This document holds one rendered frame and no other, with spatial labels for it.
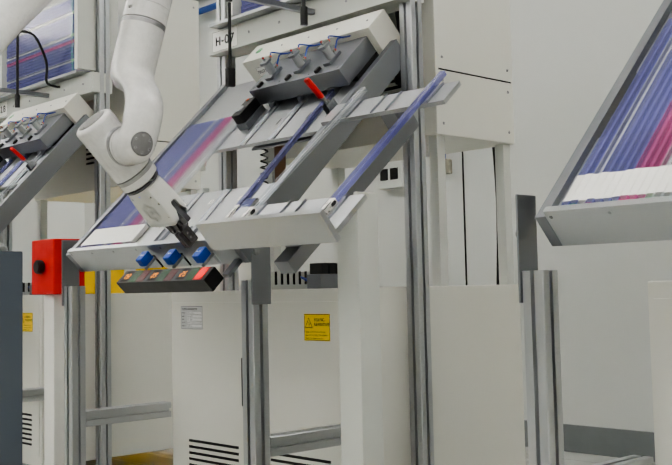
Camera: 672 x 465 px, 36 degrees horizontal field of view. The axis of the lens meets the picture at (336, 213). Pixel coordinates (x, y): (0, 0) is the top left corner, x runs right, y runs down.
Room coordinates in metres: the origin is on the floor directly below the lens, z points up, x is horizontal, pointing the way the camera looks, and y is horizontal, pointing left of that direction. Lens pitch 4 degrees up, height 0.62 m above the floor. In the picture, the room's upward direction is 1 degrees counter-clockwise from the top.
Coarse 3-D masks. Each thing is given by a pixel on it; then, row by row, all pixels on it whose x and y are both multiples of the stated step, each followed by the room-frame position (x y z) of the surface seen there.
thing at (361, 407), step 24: (360, 192) 2.00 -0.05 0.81; (360, 216) 2.00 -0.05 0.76; (360, 240) 2.00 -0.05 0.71; (360, 264) 2.00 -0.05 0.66; (360, 288) 1.99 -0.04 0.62; (360, 312) 1.99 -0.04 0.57; (360, 336) 1.99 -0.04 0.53; (360, 360) 1.99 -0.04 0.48; (360, 384) 1.99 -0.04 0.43; (360, 408) 2.00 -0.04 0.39; (360, 432) 2.00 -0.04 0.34; (360, 456) 2.00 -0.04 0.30
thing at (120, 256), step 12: (168, 240) 2.28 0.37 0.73; (204, 240) 2.17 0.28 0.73; (72, 252) 2.58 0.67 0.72; (84, 252) 2.54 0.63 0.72; (96, 252) 2.51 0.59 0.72; (108, 252) 2.47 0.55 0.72; (120, 252) 2.43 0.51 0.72; (132, 252) 2.40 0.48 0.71; (156, 252) 2.33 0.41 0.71; (180, 252) 2.27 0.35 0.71; (192, 252) 2.24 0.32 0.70; (216, 252) 2.18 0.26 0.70; (228, 252) 2.15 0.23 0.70; (84, 264) 2.60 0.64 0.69; (96, 264) 2.56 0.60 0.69; (108, 264) 2.52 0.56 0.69; (120, 264) 2.48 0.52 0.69; (132, 264) 2.45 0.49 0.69; (156, 264) 2.38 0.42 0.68; (180, 264) 2.31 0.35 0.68; (192, 264) 2.28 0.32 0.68; (216, 264) 2.22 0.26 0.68
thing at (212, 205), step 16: (208, 192) 2.42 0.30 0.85; (224, 192) 2.37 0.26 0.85; (240, 192) 2.31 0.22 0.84; (256, 192) 2.26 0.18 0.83; (192, 208) 2.40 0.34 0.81; (208, 208) 2.35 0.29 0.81; (224, 208) 2.30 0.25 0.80; (192, 224) 2.33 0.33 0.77; (144, 240) 2.42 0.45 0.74; (160, 240) 2.35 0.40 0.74
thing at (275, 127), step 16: (224, 96) 2.91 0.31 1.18; (240, 96) 2.83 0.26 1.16; (336, 96) 2.43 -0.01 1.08; (208, 112) 2.88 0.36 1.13; (224, 112) 2.80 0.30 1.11; (272, 112) 2.58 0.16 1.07; (288, 112) 2.53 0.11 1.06; (304, 112) 2.46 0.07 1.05; (320, 112) 2.40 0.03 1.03; (256, 128) 2.57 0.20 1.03; (272, 128) 2.50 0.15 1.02; (288, 128) 2.44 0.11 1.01; (224, 144) 2.61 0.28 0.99; (240, 144) 2.54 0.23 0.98; (256, 144) 2.50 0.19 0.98; (272, 144) 2.54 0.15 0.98
